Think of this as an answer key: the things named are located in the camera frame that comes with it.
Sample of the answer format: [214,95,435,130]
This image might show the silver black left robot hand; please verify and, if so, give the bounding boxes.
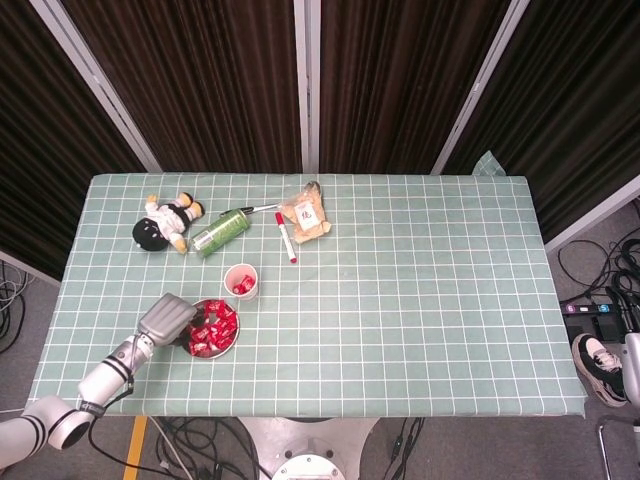
[137,292,209,354]

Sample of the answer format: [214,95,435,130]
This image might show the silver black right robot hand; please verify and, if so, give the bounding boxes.
[604,286,640,402]

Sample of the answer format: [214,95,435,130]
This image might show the silver metal plate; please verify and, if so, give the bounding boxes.
[182,298,241,360]

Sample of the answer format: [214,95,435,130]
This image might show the white paper cup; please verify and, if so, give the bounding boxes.
[222,262,260,302]

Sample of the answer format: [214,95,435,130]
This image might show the black white sneaker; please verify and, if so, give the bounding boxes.
[571,333,629,409]

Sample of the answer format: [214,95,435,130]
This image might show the black power strip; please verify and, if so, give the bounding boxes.
[559,298,616,317]

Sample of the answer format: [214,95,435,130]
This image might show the black white plush doll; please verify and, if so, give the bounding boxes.
[131,192,206,256]

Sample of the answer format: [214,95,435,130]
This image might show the green bottle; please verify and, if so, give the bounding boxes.
[187,208,251,260]

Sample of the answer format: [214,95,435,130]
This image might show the yellow floor tape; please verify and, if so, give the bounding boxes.
[122,416,150,480]

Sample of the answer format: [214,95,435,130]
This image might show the red white marker pen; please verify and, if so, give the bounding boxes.
[274,211,299,265]

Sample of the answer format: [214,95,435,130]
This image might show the black silver pen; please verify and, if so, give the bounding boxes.
[219,202,284,217]

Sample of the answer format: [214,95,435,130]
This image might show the clear bag of beige snacks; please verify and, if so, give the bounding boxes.
[279,180,334,245]

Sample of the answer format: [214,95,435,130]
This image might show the dark brown pleated partition panel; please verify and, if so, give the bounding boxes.
[442,0,640,241]
[319,0,514,175]
[0,0,151,281]
[59,0,304,174]

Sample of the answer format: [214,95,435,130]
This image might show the green white checked tablecloth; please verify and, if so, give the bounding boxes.
[32,149,587,419]

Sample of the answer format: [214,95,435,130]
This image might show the black coiled cable bundle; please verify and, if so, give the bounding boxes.
[612,227,640,301]

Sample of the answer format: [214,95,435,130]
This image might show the white partition base rail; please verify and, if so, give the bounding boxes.
[544,172,640,254]
[0,248,64,287]

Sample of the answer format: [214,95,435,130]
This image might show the black cable tangle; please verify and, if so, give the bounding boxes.
[152,417,266,480]

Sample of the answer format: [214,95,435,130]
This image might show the grey floor cables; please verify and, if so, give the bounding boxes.
[0,259,32,354]

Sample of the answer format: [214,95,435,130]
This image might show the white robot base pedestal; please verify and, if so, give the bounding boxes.
[238,416,377,480]

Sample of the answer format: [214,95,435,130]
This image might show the white partition frame post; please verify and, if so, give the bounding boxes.
[293,0,321,174]
[430,0,531,175]
[28,0,164,174]

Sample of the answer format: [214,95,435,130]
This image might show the black cable with inline switch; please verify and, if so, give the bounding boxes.
[382,417,426,480]

